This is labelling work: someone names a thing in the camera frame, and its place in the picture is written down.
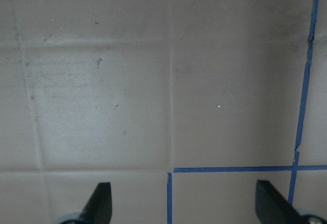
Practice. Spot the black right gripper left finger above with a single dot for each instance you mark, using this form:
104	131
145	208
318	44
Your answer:
98	209

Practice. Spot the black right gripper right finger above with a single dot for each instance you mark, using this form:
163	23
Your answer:
271	207

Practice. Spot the brown paper table cover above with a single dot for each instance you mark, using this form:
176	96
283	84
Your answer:
203	93

